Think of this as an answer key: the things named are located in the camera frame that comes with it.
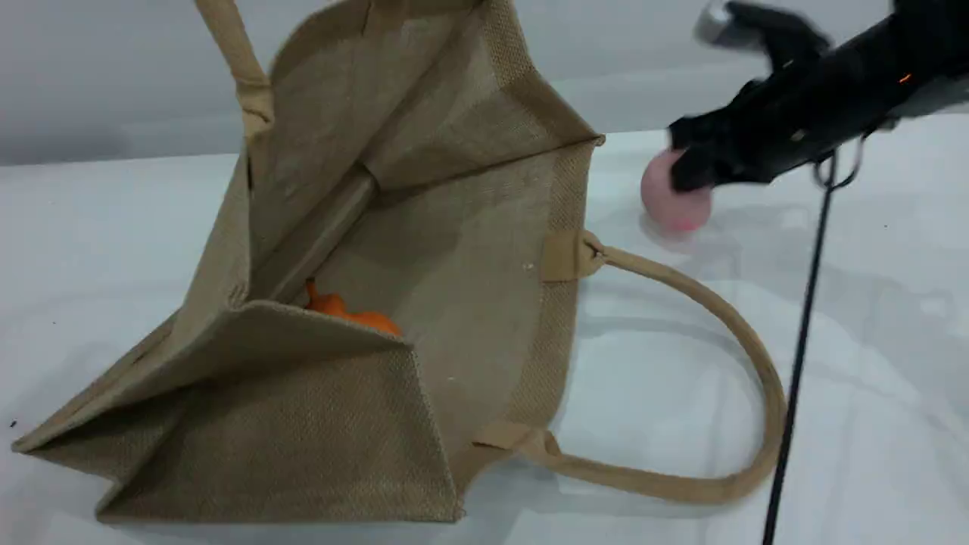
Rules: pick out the silver camera with black mount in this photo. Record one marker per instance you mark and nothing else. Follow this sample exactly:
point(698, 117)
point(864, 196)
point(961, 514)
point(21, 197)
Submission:
point(749, 30)

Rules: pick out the pink plush peach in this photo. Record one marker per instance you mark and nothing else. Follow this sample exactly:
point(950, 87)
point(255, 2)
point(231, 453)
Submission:
point(670, 208)

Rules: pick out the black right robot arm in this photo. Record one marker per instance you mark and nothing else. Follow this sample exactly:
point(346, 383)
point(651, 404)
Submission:
point(935, 53)

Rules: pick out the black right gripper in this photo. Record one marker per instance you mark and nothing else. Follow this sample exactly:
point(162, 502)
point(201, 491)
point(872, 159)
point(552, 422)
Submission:
point(802, 113)

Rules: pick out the orange plush fruit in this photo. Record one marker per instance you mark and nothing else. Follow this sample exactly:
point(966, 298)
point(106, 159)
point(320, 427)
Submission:
point(356, 314)

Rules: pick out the brown jute tote bag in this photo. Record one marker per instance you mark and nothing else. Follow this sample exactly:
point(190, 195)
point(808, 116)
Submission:
point(303, 424)

